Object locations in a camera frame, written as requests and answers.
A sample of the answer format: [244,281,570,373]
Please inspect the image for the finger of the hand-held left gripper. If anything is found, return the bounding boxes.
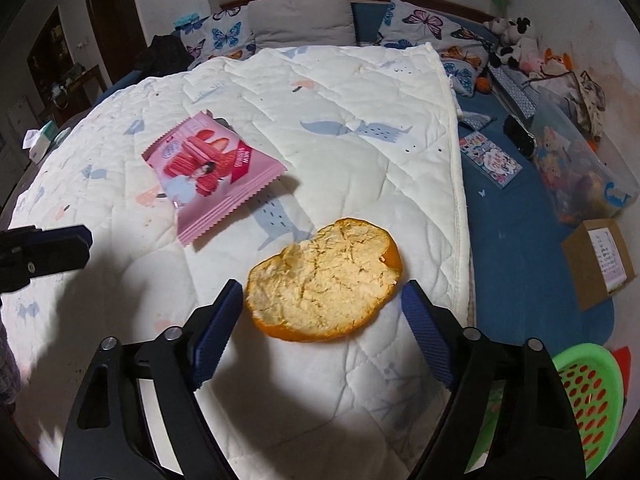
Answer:
[0,225,93,292]

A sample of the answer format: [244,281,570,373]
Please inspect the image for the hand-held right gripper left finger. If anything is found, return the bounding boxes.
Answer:
[59,279,244,480]

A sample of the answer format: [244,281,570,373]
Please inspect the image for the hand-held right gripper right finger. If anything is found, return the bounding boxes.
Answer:
[401,280,586,480]

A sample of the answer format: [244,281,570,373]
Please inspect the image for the large orange peel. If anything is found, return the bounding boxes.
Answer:
[245,217,403,343]

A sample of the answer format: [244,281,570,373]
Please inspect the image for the green plastic basket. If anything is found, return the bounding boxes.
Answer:
[465,342,626,480]

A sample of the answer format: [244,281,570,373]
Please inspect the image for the white and green box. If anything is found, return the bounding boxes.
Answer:
[22,121,58,163]

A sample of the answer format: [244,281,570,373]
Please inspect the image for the blue bed sheet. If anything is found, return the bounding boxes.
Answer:
[350,0,616,356]

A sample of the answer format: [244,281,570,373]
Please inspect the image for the pink snack packet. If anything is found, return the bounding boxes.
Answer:
[141,112,288,247]

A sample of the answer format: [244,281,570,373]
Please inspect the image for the dark wooden desk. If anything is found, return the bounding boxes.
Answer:
[27,5,108,126]

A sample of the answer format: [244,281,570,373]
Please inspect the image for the brown cardboard box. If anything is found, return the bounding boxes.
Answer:
[561,219,638,312]

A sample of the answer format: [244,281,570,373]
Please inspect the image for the colourful printed booklet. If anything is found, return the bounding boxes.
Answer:
[459,131,523,189]

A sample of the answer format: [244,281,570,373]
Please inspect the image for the white printed quilt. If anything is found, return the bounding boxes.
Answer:
[0,42,473,480]

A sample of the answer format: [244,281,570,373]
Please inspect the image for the white calendar sheet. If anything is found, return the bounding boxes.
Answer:
[586,228,636,293]

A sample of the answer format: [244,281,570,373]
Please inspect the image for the black clothing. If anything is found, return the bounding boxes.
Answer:
[135,34,188,78]

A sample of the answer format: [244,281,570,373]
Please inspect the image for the grey patterned cloth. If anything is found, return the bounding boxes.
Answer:
[457,112,496,133]

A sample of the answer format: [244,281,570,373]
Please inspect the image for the black small device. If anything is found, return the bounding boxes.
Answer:
[502,114,537,156]

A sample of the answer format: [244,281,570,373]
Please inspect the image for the clear plastic storage bin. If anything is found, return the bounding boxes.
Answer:
[530,87,633,226]

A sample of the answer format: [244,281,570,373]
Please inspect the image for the dark wooden door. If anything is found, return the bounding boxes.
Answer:
[82,0,146,86]

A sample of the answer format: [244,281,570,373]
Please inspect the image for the blue patterned cushion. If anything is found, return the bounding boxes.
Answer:
[487,62,538,116]

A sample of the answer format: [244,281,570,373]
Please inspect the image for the butterfly print pillow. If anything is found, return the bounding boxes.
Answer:
[175,5,258,68]
[377,0,488,98]

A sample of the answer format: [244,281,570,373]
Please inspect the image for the beige patterned cloth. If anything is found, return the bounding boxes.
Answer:
[577,71,608,141]

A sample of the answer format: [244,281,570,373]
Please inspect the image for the orange plush fox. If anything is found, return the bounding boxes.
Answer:
[540,49,576,78]

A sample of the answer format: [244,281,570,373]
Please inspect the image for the black and white plush cow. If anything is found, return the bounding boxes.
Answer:
[484,16,538,68]

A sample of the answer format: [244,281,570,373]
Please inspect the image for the beige pillow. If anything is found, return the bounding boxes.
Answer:
[247,0,357,50]

